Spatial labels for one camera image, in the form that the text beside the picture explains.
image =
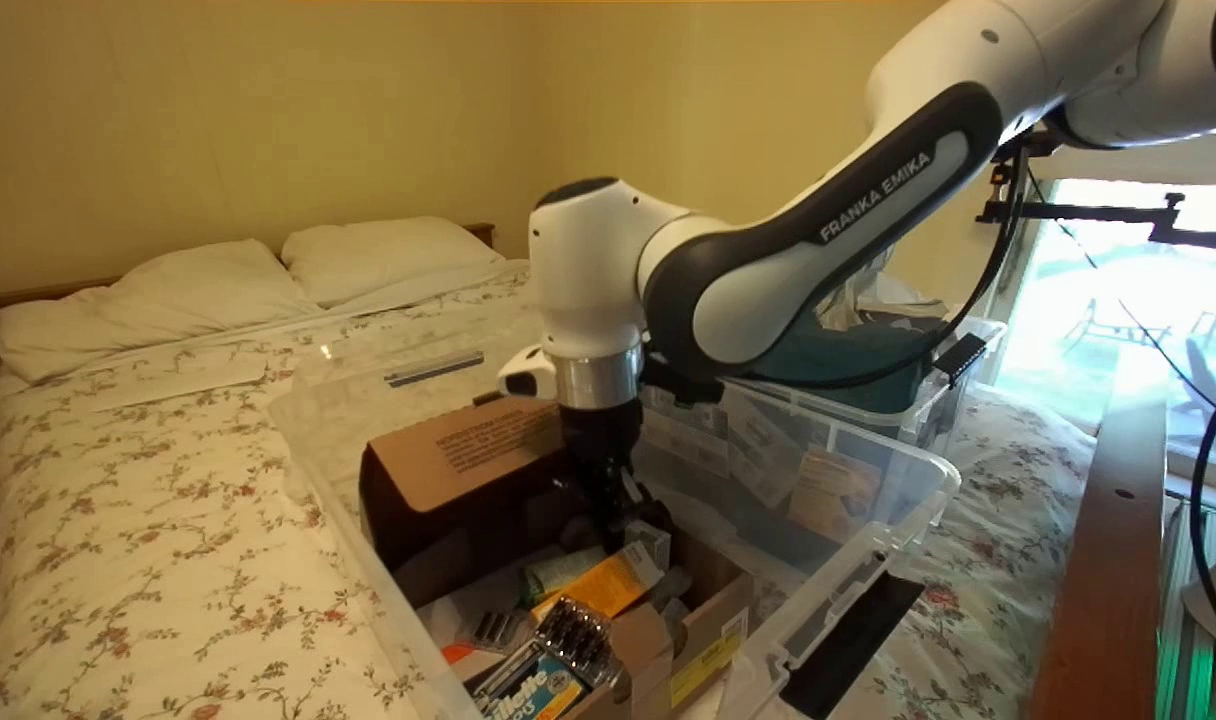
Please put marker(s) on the white pillow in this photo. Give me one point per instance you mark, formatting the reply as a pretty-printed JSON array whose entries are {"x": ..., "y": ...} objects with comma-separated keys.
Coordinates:
[
  {"x": 389, "y": 262},
  {"x": 153, "y": 306}
]

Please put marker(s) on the wooden bed footboard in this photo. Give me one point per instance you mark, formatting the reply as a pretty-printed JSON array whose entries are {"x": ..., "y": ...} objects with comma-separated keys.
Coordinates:
[{"x": 1100, "y": 600}]

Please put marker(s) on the small orange CVS box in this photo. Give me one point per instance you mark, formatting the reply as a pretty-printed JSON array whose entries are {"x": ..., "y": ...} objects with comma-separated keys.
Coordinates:
[{"x": 601, "y": 584}]

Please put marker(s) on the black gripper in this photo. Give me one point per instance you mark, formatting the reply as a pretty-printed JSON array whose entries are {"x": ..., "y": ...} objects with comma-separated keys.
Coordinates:
[{"x": 596, "y": 443}]

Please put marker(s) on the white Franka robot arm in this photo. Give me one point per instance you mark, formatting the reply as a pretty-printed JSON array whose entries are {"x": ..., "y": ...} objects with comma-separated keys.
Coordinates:
[{"x": 771, "y": 282}]

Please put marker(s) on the large brown cardboard box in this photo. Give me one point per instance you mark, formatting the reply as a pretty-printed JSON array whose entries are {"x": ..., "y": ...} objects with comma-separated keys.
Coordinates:
[{"x": 461, "y": 460}]

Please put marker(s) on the white framed window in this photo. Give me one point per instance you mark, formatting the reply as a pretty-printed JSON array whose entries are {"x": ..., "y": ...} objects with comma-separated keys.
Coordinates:
[{"x": 1115, "y": 334}]

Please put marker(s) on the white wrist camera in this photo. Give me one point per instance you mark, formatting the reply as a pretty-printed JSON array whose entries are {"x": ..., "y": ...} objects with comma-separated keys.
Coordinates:
[{"x": 528, "y": 374}]

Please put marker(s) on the white thank you plastic bag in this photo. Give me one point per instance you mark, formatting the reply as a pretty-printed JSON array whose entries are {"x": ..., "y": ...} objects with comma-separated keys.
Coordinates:
[{"x": 890, "y": 301}]

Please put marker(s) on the battery blister pack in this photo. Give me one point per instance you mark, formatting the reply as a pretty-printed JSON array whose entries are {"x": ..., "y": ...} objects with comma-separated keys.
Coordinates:
[{"x": 555, "y": 661}]

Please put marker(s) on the small open cardboard box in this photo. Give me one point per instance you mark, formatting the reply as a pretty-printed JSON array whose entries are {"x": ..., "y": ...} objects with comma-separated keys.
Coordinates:
[{"x": 715, "y": 621}]

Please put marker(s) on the floral white bedspread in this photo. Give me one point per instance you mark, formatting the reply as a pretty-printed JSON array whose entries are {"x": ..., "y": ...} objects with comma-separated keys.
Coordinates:
[{"x": 128, "y": 534}]

